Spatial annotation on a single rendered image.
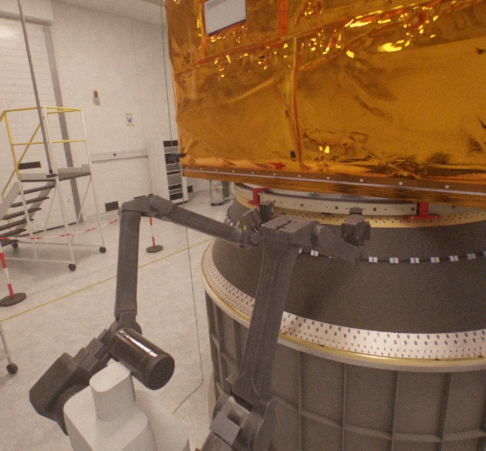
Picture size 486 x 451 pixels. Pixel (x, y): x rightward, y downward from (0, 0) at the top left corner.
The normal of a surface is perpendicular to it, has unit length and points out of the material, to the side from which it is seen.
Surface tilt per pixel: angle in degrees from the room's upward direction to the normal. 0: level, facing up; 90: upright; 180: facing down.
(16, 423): 0
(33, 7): 90
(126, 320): 66
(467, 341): 43
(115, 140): 90
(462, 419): 90
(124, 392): 90
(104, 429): 0
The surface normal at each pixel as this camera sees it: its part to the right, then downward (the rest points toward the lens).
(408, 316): -0.15, -0.26
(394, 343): -0.18, -0.56
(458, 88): -0.69, 0.16
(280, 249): -0.56, -0.19
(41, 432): -0.05, -0.98
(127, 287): 0.48, -0.27
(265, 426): 0.80, 0.12
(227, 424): -0.32, -0.74
